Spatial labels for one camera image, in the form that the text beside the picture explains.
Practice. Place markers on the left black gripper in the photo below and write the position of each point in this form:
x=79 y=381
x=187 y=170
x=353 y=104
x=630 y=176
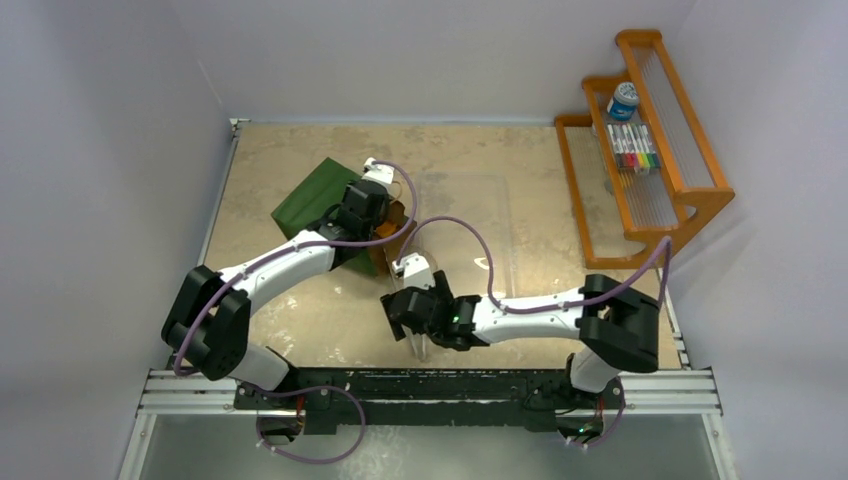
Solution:
x=346 y=191

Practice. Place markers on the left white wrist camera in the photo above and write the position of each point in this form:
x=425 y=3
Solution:
x=378 y=172

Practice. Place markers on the metal tongs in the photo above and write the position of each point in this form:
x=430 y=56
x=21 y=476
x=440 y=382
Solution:
x=418 y=344

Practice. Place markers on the blue white jar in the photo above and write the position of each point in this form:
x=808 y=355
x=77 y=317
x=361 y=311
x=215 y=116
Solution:
x=623 y=102

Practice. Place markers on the orange wooden shelf rack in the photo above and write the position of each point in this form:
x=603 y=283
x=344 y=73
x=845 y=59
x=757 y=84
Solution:
x=687 y=193

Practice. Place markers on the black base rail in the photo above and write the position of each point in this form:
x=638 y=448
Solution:
x=537 y=400

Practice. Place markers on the aluminium frame rail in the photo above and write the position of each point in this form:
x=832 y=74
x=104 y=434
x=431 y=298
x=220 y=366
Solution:
x=688 y=392

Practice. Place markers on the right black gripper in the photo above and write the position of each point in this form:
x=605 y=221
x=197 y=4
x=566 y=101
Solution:
x=407 y=308

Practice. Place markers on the green paper bag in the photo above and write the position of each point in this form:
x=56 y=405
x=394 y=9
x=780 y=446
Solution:
x=323 y=187

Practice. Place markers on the clear plastic tray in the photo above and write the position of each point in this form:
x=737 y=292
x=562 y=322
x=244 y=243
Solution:
x=473 y=217

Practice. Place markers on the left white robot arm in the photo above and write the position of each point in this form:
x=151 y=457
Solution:
x=208 y=323

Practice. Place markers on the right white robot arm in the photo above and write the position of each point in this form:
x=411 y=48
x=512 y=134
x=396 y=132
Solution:
x=617 y=324

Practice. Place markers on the coloured marker set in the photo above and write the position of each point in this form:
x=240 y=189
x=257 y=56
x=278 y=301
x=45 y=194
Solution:
x=633 y=147

